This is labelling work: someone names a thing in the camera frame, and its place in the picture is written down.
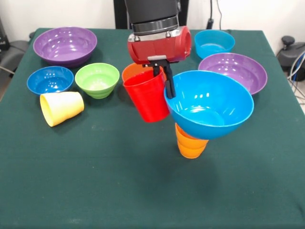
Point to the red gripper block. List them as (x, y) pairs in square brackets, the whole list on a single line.
[(157, 47)]

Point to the red plastic cup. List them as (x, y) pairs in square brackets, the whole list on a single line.
[(147, 100)]

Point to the large light blue bowl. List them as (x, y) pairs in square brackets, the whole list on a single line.
[(209, 112)]

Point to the orange plastic cup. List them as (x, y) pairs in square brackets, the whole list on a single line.
[(190, 148)]

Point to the purple plastic bowl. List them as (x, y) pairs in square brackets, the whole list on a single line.
[(243, 69), (64, 47)]

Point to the yellow plastic cup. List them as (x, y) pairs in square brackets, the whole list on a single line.
[(62, 107)]

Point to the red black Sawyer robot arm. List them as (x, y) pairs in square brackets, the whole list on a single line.
[(152, 12)]

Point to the orange-red plastic bowl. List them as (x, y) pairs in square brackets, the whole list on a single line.
[(131, 70)]

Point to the small light blue bowl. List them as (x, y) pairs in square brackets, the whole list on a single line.
[(214, 45)]

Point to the green plastic bowl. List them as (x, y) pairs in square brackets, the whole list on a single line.
[(96, 81)]

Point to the dark blue plastic bowl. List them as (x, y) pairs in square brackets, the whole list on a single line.
[(50, 82)]

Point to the dark green tablecloth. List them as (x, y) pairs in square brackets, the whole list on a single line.
[(95, 179)]

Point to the black office chair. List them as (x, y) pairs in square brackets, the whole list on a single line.
[(14, 50)]

